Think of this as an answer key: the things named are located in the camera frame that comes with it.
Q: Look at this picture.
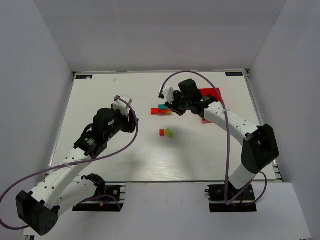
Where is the red plastic tray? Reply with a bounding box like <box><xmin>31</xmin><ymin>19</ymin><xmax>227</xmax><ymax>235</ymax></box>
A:
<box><xmin>198</xmin><ymin>87</ymin><xmax>223</xmax><ymax>124</ymax></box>

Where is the left corner label sticker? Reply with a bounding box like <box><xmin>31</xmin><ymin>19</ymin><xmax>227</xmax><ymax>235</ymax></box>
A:
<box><xmin>75</xmin><ymin>75</ymin><xmax>93</xmax><ymax>80</ymax></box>

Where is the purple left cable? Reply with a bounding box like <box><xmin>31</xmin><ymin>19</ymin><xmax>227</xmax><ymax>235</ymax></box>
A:
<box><xmin>0</xmin><ymin>96</ymin><xmax>140</xmax><ymax>230</ymax></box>

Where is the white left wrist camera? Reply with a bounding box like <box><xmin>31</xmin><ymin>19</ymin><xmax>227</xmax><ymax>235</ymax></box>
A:
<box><xmin>112</xmin><ymin>94</ymin><xmax>133</xmax><ymax>117</ymax></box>

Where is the corner label sticker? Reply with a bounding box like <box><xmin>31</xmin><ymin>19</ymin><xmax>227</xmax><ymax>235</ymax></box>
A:
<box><xmin>75</xmin><ymin>75</ymin><xmax>93</xmax><ymax>80</ymax></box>
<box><xmin>225</xmin><ymin>72</ymin><xmax>243</xmax><ymax>77</ymax></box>

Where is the light green long block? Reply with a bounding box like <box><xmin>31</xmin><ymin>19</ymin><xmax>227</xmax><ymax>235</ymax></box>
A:
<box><xmin>164</xmin><ymin>128</ymin><xmax>174</xmax><ymax>139</ymax></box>

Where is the orange square block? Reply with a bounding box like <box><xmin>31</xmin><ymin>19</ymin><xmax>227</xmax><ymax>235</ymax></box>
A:
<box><xmin>159</xmin><ymin>129</ymin><xmax>165</xmax><ymax>137</ymax></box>

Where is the teal long block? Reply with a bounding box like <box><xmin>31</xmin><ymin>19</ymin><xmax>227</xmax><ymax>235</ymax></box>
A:
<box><xmin>158</xmin><ymin>104</ymin><xmax>168</xmax><ymax>110</ymax></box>

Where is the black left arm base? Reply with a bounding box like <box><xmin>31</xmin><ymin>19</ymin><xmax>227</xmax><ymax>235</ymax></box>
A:
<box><xmin>72</xmin><ymin>183</ymin><xmax>126</xmax><ymax>213</ymax></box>

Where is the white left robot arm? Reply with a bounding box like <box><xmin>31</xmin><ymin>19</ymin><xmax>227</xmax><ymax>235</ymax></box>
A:
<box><xmin>15</xmin><ymin>103</ymin><xmax>138</xmax><ymax>236</ymax></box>

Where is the purple cable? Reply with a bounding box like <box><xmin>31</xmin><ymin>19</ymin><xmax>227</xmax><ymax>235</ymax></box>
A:
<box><xmin>158</xmin><ymin>70</ymin><xmax>268</xmax><ymax>206</ymax></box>
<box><xmin>0</xmin><ymin>96</ymin><xmax>140</xmax><ymax>230</ymax></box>

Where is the red long block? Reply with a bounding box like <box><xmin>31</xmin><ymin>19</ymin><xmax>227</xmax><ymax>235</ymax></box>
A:
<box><xmin>150</xmin><ymin>108</ymin><xmax>162</xmax><ymax>115</ymax></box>

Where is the right corner label sticker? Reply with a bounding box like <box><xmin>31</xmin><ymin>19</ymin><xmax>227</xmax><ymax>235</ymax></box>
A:
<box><xmin>225</xmin><ymin>72</ymin><xmax>243</xmax><ymax>77</ymax></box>

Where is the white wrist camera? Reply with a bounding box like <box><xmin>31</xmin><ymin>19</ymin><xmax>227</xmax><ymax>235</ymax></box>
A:
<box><xmin>112</xmin><ymin>94</ymin><xmax>133</xmax><ymax>117</ymax></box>
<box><xmin>158</xmin><ymin>85</ymin><xmax>178</xmax><ymax>105</ymax></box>

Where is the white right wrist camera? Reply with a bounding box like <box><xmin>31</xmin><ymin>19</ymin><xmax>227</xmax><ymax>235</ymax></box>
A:
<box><xmin>158</xmin><ymin>85</ymin><xmax>178</xmax><ymax>105</ymax></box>

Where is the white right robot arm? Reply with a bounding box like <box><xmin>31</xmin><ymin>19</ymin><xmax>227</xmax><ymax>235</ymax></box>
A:
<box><xmin>161</xmin><ymin>79</ymin><xmax>280</xmax><ymax>191</ymax></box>

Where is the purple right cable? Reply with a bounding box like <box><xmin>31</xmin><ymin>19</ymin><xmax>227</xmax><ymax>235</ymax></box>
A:
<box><xmin>158</xmin><ymin>70</ymin><xmax>268</xmax><ymax>206</ymax></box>

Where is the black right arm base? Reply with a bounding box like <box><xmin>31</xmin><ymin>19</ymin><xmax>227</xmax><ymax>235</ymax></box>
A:
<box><xmin>204</xmin><ymin>184</ymin><xmax>257</xmax><ymax>213</ymax></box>

